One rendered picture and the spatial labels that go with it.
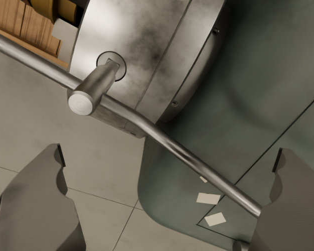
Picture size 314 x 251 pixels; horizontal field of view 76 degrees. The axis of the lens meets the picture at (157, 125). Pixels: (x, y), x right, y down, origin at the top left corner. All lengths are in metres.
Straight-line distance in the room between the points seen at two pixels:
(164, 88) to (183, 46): 0.05
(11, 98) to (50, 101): 0.30
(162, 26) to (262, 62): 0.11
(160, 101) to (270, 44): 0.13
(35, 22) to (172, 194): 0.55
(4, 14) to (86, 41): 0.48
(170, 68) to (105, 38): 0.07
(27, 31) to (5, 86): 1.29
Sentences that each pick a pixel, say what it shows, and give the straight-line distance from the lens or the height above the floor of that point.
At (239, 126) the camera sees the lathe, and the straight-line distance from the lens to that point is 0.25.
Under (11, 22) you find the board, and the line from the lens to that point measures 0.70.
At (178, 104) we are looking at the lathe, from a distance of 0.30.
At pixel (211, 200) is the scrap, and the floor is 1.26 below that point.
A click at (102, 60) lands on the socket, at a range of 0.24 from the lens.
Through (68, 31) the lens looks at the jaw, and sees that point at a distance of 0.39.
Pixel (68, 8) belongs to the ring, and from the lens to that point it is 0.38.
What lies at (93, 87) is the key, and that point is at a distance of 0.17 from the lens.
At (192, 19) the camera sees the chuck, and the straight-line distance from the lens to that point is 0.24.
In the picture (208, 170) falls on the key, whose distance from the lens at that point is 0.19.
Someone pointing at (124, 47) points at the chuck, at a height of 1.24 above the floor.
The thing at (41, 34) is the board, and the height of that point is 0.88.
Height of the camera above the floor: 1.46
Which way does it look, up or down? 63 degrees down
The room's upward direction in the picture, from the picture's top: 176 degrees counter-clockwise
